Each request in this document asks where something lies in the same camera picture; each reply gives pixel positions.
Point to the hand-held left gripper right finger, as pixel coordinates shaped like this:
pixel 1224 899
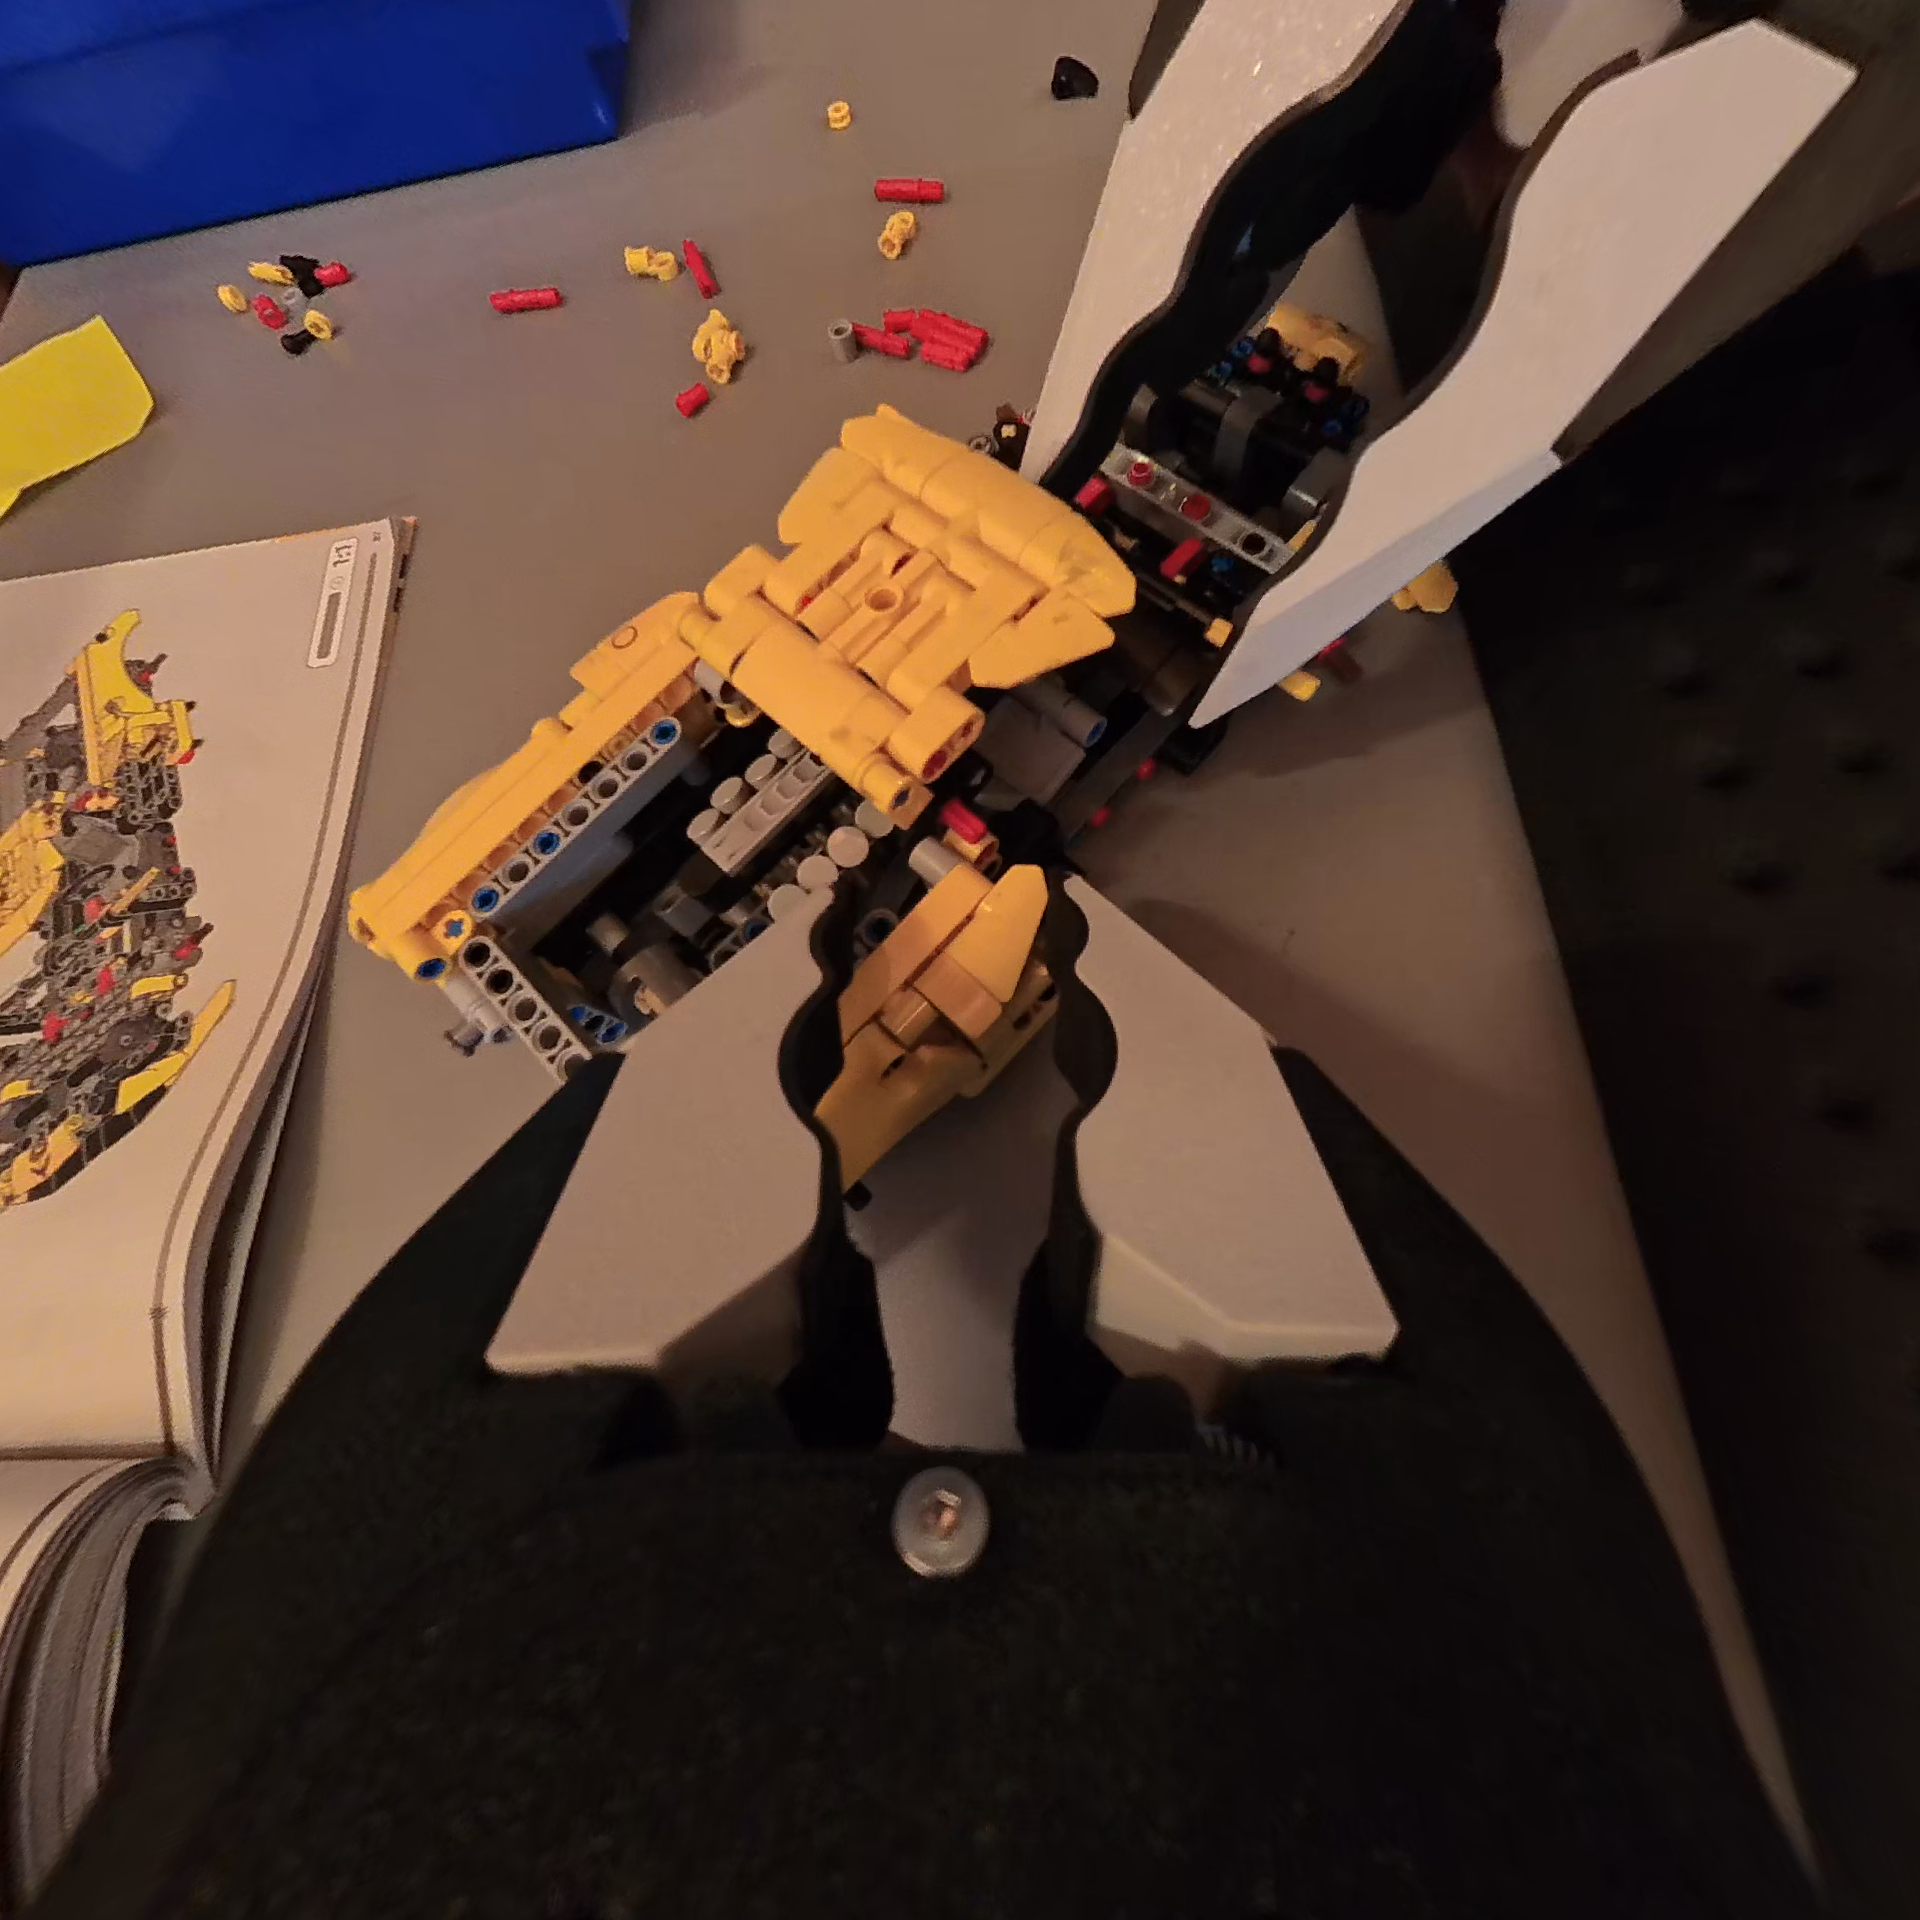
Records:
pixel 1233 1204

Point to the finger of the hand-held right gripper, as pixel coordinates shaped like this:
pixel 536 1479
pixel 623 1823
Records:
pixel 1622 269
pixel 1165 197

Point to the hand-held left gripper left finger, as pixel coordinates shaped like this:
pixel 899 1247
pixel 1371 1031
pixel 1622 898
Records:
pixel 658 1204

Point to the yellow toy brick car model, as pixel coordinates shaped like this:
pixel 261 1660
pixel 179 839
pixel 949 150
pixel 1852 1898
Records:
pixel 899 599

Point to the scattered small toy brick pieces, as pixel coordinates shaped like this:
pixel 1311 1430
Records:
pixel 929 334

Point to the black dimpled chair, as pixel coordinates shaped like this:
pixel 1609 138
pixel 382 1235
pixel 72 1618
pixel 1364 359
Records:
pixel 1725 1054

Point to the open instruction booklet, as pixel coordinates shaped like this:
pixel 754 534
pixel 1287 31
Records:
pixel 223 899

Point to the blue storage bin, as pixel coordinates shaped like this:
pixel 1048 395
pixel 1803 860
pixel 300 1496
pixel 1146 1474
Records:
pixel 300 107

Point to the yellow paper piece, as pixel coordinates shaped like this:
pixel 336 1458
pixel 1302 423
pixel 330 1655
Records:
pixel 62 408

